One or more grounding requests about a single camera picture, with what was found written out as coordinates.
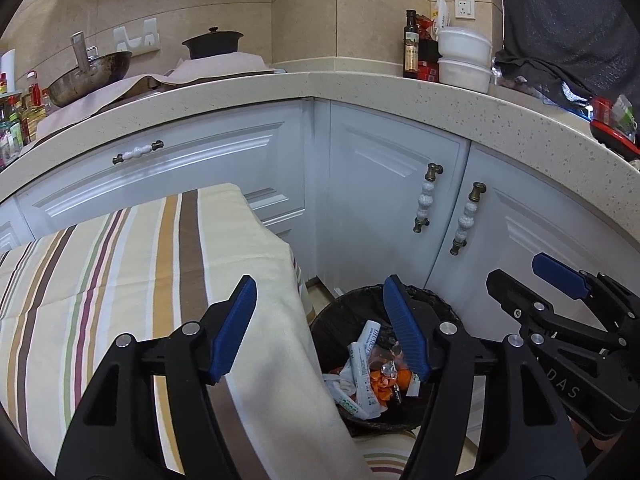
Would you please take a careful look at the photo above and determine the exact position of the long grey print packet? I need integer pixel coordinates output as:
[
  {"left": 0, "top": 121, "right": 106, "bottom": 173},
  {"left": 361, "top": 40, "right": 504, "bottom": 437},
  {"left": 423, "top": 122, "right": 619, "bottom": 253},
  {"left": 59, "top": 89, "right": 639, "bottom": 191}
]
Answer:
[{"left": 356, "top": 321, "right": 382, "bottom": 364}]

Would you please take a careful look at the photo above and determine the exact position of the black lidded pot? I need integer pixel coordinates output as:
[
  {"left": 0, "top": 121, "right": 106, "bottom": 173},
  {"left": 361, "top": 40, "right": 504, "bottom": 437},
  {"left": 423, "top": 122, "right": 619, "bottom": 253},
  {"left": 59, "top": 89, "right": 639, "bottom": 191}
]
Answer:
[{"left": 181, "top": 26, "right": 245, "bottom": 60}]

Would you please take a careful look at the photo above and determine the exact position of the dark oil bottle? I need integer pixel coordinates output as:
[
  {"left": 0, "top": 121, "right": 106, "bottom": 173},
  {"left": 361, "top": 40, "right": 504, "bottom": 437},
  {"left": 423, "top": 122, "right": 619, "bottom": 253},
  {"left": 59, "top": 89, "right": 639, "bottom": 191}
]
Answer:
[{"left": 402, "top": 8, "right": 420, "bottom": 80}]

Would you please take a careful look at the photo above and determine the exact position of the white kitchen cabinet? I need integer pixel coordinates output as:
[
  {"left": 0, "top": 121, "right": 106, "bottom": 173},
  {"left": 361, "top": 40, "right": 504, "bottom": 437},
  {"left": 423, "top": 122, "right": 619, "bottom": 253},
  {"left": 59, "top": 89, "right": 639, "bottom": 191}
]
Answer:
[{"left": 0, "top": 95, "right": 640, "bottom": 411}]

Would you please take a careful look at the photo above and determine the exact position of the red black box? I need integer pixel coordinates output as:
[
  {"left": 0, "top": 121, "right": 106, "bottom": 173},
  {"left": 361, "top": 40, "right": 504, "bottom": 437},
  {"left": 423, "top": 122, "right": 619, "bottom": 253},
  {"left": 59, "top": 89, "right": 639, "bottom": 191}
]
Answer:
[{"left": 417, "top": 15, "right": 441, "bottom": 82}]

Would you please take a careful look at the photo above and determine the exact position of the white plastic container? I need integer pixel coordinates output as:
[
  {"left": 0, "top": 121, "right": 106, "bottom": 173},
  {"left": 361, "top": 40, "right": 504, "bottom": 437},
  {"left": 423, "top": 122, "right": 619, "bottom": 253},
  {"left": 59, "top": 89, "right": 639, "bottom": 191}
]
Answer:
[
  {"left": 437, "top": 26, "right": 494, "bottom": 66},
  {"left": 437, "top": 57, "right": 494, "bottom": 94}
]

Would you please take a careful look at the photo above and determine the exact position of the steel wok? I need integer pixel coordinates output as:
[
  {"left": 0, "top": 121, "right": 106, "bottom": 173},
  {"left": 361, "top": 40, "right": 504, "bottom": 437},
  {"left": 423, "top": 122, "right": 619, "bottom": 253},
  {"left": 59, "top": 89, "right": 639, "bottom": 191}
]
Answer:
[{"left": 47, "top": 32, "right": 134, "bottom": 109}]

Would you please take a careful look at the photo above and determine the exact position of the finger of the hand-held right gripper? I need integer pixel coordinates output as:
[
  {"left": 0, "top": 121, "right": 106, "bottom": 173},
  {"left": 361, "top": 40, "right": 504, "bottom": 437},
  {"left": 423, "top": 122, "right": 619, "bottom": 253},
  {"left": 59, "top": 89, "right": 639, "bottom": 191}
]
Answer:
[
  {"left": 531, "top": 253, "right": 640, "bottom": 337},
  {"left": 486, "top": 268, "right": 622, "bottom": 357}
]

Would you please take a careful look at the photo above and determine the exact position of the beige stove cloth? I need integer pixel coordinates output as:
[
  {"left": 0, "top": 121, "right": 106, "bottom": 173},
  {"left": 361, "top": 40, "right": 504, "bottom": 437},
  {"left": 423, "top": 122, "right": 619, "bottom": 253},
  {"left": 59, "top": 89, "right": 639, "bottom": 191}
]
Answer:
[{"left": 34, "top": 54, "right": 282, "bottom": 142}]

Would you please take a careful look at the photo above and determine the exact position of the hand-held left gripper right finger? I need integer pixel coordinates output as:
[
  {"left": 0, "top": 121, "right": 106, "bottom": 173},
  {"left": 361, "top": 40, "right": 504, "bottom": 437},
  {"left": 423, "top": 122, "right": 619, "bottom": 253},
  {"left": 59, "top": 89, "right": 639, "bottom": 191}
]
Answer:
[{"left": 382, "top": 274, "right": 588, "bottom": 480}]

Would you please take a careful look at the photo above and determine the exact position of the black trash bin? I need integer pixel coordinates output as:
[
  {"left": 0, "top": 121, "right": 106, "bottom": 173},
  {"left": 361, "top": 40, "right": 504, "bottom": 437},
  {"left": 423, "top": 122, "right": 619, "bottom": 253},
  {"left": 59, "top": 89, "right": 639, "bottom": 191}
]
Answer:
[{"left": 309, "top": 285, "right": 495, "bottom": 437}]

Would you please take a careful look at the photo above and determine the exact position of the group of seasoning bottles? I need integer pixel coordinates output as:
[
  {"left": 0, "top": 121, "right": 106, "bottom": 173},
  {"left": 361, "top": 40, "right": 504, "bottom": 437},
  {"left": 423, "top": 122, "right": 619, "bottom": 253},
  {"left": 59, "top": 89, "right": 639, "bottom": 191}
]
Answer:
[{"left": 0, "top": 70, "right": 52, "bottom": 169}]

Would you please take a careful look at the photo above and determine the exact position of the white blue sachet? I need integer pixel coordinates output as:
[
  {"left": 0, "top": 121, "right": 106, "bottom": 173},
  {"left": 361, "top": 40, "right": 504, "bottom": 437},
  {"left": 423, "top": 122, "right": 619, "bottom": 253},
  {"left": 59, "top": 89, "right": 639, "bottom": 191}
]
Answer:
[{"left": 323, "top": 371, "right": 354, "bottom": 397}]

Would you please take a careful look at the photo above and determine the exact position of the dark grey cloth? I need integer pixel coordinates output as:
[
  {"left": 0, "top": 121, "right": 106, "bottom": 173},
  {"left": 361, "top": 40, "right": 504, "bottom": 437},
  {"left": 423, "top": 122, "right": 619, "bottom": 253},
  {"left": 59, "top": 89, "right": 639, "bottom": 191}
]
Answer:
[{"left": 494, "top": 0, "right": 640, "bottom": 107}]

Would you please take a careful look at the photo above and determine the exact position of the striped tablecloth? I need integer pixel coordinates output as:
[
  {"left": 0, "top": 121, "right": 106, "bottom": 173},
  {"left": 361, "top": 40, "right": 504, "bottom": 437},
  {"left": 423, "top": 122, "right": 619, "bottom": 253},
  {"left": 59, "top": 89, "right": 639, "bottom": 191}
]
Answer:
[{"left": 0, "top": 182, "right": 373, "bottom": 480}]

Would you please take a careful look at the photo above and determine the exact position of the orange plastic bag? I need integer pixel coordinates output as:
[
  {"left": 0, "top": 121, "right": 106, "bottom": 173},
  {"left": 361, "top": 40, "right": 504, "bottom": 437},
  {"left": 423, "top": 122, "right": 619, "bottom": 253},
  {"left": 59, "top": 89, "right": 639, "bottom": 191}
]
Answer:
[{"left": 369, "top": 364, "right": 412, "bottom": 404}]

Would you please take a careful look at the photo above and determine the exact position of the red basket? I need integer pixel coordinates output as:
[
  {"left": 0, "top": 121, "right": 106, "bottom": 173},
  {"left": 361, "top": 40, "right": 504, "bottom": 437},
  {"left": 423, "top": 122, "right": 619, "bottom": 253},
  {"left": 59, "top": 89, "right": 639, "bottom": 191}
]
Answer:
[{"left": 588, "top": 117, "right": 640, "bottom": 154}]

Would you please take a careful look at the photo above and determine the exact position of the striped floor mat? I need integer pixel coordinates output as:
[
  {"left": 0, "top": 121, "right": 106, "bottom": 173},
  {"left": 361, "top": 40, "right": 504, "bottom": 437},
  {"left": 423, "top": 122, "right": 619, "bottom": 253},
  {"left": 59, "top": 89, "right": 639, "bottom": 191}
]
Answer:
[{"left": 359, "top": 429, "right": 482, "bottom": 480}]

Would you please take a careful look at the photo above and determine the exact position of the ceramic brass cabinet handle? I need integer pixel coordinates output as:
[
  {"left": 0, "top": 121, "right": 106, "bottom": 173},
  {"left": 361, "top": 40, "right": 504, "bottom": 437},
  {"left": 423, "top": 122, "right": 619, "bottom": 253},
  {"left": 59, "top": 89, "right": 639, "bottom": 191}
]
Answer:
[
  {"left": 448, "top": 181, "right": 488, "bottom": 257},
  {"left": 412, "top": 162, "right": 445, "bottom": 234},
  {"left": 112, "top": 139, "right": 165, "bottom": 166}
]

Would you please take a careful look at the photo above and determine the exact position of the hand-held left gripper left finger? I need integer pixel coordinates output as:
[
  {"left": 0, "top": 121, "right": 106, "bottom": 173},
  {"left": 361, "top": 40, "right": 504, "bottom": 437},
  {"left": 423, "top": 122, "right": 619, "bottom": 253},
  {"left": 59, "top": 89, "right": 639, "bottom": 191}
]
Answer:
[{"left": 55, "top": 274, "right": 258, "bottom": 480}]

